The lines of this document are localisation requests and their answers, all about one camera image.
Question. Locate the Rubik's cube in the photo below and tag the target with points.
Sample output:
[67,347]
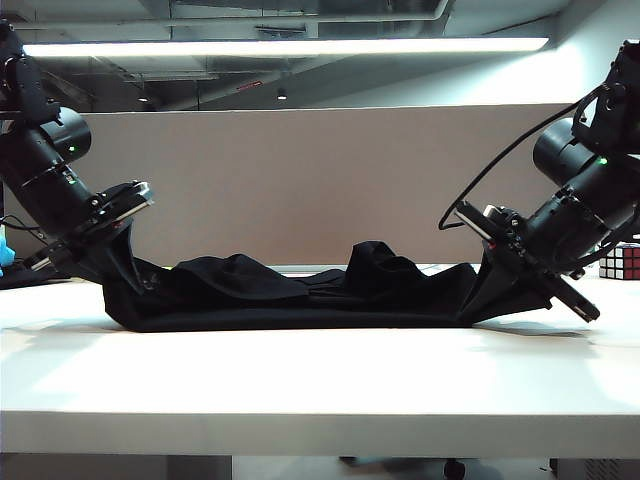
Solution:
[621,262]

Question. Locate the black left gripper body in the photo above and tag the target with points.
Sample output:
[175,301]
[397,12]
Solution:
[100,217]

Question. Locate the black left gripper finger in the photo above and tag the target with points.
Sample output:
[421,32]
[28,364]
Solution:
[100,265]
[127,255]

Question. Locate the brown desk divider panel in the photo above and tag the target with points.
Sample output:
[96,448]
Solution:
[310,185]

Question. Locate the black chair base with wheel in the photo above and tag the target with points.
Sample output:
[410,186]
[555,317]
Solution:
[452,468]

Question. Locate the long linear ceiling light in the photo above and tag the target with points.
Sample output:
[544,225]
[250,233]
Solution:
[285,47]

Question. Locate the round ceiling spotlight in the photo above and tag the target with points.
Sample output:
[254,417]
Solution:
[142,97]
[281,93]

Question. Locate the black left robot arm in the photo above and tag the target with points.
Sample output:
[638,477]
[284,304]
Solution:
[42,150]

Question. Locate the grey perforated cabinet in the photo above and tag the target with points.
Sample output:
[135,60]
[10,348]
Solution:
[595,470]

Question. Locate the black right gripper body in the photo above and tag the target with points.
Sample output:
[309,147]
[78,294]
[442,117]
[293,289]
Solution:
[530,255]

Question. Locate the black mouse pad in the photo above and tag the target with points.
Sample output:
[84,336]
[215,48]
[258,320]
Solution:
[35,279]

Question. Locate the blue plush toy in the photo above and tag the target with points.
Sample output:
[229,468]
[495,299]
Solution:
[6,255]

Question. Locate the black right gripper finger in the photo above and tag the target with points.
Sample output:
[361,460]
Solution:
[522,295]
[492,272]

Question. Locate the black polo T-shirt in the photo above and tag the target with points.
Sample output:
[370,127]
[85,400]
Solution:
[300,305]

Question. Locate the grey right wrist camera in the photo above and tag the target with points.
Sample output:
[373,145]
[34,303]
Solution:
[495,212]

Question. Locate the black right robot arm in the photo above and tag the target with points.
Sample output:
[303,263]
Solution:
[590,175]

